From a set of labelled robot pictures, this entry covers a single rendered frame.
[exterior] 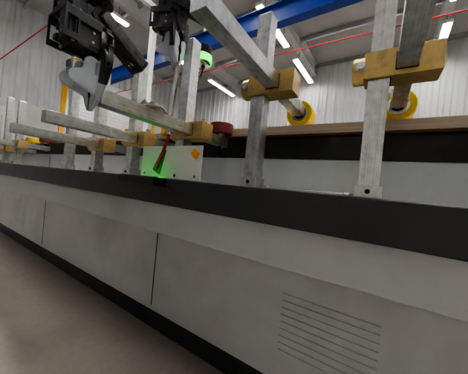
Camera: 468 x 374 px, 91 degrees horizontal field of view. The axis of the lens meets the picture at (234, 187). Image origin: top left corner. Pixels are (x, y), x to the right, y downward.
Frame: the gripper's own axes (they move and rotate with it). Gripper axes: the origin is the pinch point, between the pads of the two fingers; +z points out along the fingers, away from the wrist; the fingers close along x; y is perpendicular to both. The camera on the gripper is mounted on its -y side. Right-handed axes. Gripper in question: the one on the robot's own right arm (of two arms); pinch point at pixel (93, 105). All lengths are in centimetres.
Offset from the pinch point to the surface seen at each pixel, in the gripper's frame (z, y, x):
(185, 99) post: -11.7, -26.6, -3.3
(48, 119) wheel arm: 0.7, -0.8, -23.5
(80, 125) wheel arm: 0.2, -8.0, -23.6
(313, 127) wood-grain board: -7, -46, 30
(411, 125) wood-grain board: -6, -46, 53
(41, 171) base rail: 15, -24, -99
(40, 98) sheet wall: -183, -226, -793
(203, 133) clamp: -0.9, -26.6, 5.0
